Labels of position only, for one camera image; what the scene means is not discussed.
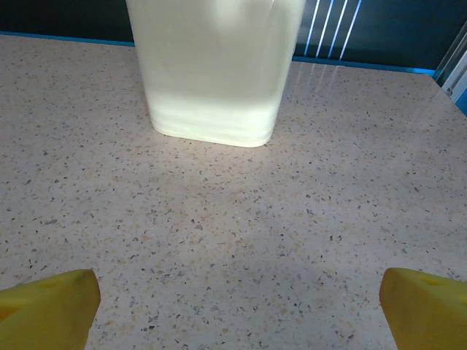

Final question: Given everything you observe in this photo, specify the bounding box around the aluminium frame post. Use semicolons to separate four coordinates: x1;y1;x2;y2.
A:
433;21;467;98

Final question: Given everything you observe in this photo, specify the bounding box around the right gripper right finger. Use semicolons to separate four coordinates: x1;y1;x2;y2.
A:
379;267;467;350

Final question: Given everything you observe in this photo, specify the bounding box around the cream knife block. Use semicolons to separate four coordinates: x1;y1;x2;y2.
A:
125;0;306;149

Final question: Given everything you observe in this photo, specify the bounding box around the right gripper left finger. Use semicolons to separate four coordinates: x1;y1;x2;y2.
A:
0;268;101;350

